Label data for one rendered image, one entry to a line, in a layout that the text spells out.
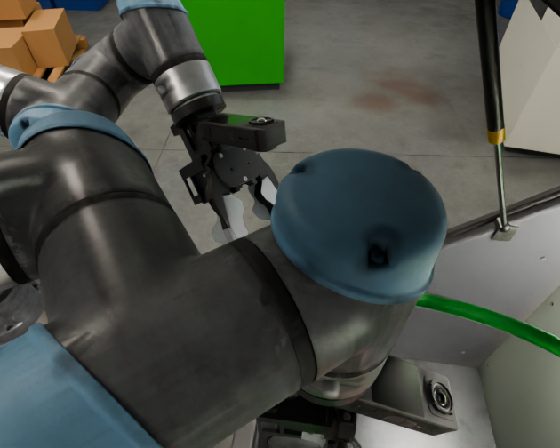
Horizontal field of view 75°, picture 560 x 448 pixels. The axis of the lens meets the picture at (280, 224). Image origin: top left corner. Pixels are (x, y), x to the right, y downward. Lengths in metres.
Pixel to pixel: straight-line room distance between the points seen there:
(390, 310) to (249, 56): 3.52
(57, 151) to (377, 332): 0.19
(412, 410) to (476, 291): 0.47
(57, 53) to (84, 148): 4.22
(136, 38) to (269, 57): 3.17
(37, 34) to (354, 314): 4.34
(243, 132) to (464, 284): 0.51
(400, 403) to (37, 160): 0.29
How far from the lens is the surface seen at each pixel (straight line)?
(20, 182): 0.23
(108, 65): 0.54
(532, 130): 3.34
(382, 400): 0.31
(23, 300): 0.89
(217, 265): 0.15
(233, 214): 0.45
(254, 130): 0.40
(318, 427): 0.33
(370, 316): 0.16
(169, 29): 0.50
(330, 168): 0.16
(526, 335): 0.37
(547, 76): 3.15
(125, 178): 0.21
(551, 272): 0.76
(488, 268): 0.72
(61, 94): 0.47
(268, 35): 3.58
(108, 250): 0.17
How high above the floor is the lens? 1.71
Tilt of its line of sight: 47 degrees down
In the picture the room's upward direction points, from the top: straight up
